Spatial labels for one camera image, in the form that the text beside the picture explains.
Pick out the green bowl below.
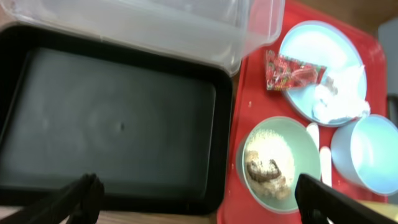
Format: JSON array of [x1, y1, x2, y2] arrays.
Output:
[[235, 116, 321, 214]]

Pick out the clear plastic bin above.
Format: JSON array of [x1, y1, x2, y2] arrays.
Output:
[[1, 0, 285, 75]]

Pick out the rice and food scraps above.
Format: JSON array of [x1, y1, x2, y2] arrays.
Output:
[[244, 129, 295, 200]]

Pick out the white plastic fork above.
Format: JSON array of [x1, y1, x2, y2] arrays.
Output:
[[320, 146, 332, 187]]

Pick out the light blue bowl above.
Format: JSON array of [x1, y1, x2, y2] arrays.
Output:
[[331, 114, 397, 196]]

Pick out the red serving tray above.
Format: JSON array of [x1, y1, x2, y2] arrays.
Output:
[[217, 1, 387, 223]]

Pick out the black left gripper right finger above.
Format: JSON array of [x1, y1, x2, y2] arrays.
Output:
[[295, 174, 395, 224]]

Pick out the white plastic spoon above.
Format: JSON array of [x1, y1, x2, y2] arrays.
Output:
[[306, 123, 320, 149]]

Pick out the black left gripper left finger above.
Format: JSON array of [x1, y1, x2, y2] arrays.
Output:
[[1, 174, 104, 224]]

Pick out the black rectangular tray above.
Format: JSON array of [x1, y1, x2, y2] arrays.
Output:
[[1, 24, 233, 215]]

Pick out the red snack wrapper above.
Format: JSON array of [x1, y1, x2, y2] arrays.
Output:
[[264, 50, 326, 91]]

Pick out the light blue plate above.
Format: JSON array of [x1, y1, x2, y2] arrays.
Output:
[[279, 21, 367, 127]]

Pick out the white tissue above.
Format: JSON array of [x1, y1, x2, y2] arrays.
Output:
[[312, 65, 371, 124]]

